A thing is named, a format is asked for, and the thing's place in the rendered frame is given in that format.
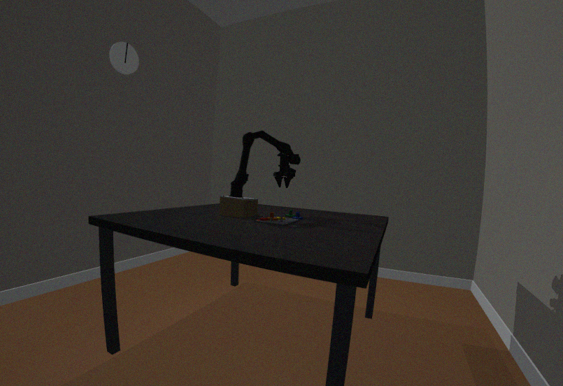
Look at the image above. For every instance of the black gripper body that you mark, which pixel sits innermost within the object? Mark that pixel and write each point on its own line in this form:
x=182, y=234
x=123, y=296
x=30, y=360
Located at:
x=284, y=171

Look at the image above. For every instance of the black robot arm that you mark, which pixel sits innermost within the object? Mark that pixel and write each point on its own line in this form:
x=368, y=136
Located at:
x=248, y=138

